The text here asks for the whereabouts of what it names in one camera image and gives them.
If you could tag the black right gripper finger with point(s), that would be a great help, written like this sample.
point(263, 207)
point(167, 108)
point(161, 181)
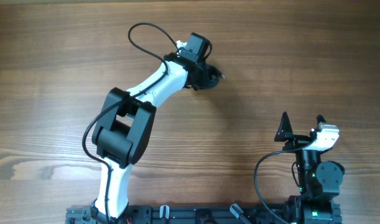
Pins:
point(284, 132)
point(320, 119)

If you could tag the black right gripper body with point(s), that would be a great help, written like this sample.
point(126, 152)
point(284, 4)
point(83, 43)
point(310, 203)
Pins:
point(296, 141)

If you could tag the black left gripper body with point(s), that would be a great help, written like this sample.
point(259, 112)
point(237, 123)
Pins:
point(195, 81)

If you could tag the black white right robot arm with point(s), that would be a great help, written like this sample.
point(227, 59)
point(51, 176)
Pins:
point(319, 182)

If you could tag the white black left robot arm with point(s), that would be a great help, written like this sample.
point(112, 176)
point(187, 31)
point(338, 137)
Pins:
point(122, 130)

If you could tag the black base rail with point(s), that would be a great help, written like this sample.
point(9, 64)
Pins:
point(146, 214)

